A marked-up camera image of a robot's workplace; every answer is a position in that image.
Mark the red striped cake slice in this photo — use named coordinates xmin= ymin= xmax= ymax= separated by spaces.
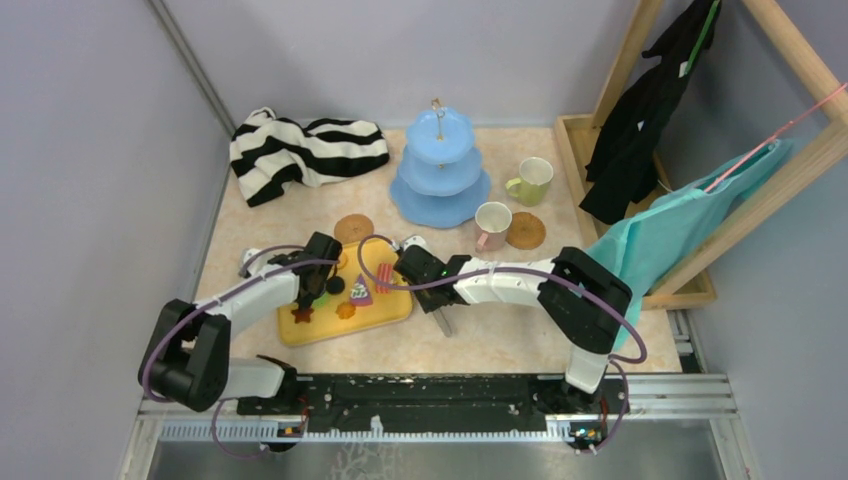
xmin=375 ymin=263 xmax=394 ymax=294

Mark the yellow plastic tray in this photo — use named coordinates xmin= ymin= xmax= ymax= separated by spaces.
xmin=277 ymin=243 xmax=414 ymax=346

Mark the blue three-tier cake stand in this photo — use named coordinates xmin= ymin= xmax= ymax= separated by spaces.
xmin=389 ymin=99 xmax=491 ymax=229

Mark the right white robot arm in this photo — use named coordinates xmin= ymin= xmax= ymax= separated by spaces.
xmin=393 ymin=245 xmax=632 ymax=412

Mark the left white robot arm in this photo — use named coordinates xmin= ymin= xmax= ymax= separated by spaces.
xmin=138 ymin=232 xmax=342 ymax=414

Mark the brown star cookie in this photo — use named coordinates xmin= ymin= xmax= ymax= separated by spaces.
xmin=291 ymin=308 xmax=314 ymax=324

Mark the green macaron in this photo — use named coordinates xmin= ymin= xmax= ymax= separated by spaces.
xmin=312 ymin=293 xmax=332 ymax=309

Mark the black macaron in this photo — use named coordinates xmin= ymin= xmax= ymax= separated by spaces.
xmin=326 ymin=276 xmax=346 ymax=295

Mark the orange round cookie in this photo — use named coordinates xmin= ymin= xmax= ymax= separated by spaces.
xmin=337 ymin=252 xmax=349 ymax=269

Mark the orange flower cookie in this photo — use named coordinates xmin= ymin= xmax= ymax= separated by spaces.
xmin=335 ymin=301 xmax=357 ymax=320

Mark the purple triangular cake slice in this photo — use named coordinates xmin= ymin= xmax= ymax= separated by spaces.
xmin=349 ymin=274 xmax=374 ymax=308

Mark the left woven round coaster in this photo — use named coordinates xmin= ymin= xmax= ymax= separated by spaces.
xmin=333 ymin=213 xmax=374 ymax=244

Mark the woven round coaster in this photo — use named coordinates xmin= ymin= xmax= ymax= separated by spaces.
xmin=506 ymin=212 xmax=547 ymax=250
xmin=333 ymin=213 xmax=374 ymax=244

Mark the pink mug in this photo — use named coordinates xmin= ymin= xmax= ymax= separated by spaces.
xmin=474 ymin=202 xmax=513 ymax=252

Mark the right woven round coaster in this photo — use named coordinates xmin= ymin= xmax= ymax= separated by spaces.
xmin=506 ymin=212 xmax=547 ymax=250

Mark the black white striped cloth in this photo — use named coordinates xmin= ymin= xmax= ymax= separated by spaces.
xmin=229 ymin=107 xmax=390 ymax=207

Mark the green mug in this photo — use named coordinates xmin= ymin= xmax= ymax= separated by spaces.
xmin=505 ymin=157 xmax=554 ymax=207

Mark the black hanging garment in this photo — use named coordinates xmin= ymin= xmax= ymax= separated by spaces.
xmin=580 ymin=1 xmax=722 ymax=225

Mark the teal hanging shirt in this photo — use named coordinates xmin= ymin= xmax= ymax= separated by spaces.
xmin=587 ymin=139 xmax=794 ymax=325

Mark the wooden clothes rack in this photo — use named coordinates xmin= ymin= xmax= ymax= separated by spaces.
xmin=553 ymin=0 xmax=847 ymax=310

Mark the pink clothes hanger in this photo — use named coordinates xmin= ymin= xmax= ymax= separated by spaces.
xmin=702 ymin=83 xmax=847 ymax=193

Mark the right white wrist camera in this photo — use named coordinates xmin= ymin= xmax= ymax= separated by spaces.
xmin=396 ymin=235 xmax=429 ymax=254

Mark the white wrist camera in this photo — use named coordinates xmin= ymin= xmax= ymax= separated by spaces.
xmin=396 ymin=235 xmax=429 ymax=254
xmin=239 ymin=248 xmax=264 ymax=276

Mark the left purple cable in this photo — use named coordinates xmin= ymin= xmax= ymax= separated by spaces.
xmin=140 ymin=244 xmax=342 ymax=461

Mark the purple cable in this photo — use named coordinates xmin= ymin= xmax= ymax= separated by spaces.
xmin=356 ymin=234 xmax=649 ymax=454
xmin=140 ymin=244 xmax=342 ymax=461

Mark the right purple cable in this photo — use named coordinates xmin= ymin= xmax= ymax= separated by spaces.
xmin=356 ymin=234 xmax=649 ymax=454

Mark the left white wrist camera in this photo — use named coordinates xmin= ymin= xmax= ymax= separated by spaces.
xmin=239 ymin=248 xmax=264 ymax=276

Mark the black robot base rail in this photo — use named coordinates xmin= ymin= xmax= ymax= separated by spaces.
xmin=236 ymin=374 xmax=630 ymax=453

